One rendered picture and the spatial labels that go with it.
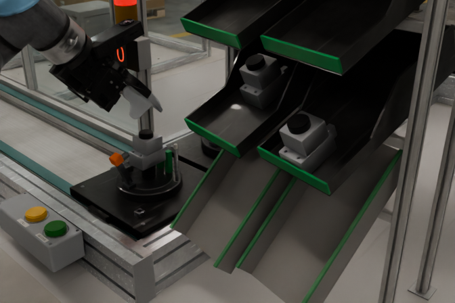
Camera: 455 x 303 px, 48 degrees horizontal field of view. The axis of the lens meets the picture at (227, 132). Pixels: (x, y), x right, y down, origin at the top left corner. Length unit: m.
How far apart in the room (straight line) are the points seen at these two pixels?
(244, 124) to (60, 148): 0.75
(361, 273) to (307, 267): 0.29
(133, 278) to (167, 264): 0.08
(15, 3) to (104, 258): 0.47
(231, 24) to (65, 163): 0.74
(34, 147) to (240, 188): 0.73
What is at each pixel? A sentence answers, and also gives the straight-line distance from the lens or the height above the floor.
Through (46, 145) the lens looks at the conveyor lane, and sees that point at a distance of 1.47.
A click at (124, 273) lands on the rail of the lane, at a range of 0.95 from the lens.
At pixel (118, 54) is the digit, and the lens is 1.21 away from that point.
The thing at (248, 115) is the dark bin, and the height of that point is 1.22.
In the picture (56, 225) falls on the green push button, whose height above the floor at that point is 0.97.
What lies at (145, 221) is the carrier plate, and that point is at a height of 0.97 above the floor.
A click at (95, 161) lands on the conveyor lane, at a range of 1.34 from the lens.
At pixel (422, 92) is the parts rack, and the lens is 0.69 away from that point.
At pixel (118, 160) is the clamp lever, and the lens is 1.01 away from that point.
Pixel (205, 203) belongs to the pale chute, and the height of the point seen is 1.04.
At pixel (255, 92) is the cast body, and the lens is 0.79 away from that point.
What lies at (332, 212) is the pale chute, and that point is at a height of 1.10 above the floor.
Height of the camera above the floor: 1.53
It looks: 25 degrees down
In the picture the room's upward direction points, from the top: straight up
